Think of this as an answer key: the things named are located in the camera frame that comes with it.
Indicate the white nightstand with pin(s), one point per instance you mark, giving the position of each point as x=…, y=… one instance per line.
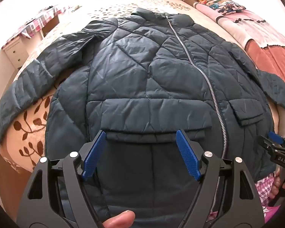
x=14, y=49

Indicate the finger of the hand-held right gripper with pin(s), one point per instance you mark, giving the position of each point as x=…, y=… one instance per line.
x=274, y=137
x=266, y=144

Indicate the person's right hand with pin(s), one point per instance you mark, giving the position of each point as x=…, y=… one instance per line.
x=277, y=182

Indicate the person's left hand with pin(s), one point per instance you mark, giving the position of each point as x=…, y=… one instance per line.
x=118, y=220

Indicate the beige leaf-print blanket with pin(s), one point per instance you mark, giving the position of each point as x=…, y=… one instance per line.
x=114, y=7

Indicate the cartoon print pillow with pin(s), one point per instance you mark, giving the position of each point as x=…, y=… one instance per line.
x=224, y=6

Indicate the checked cloth cover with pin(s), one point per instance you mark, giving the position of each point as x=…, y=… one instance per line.
x=38, y=20

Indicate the dark teal quilted jacket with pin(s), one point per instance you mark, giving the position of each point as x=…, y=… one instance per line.
x=142, y=76

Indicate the pink patterned quilt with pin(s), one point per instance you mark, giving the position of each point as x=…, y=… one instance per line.
x=251, y=28

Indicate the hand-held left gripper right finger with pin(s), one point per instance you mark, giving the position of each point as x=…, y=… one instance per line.
x=188, y=156

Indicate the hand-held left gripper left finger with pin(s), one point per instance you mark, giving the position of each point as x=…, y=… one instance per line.
x=93, y=156

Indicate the pink checked pyjama clothing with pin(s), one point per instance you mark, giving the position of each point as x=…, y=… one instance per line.
x=263, y=192

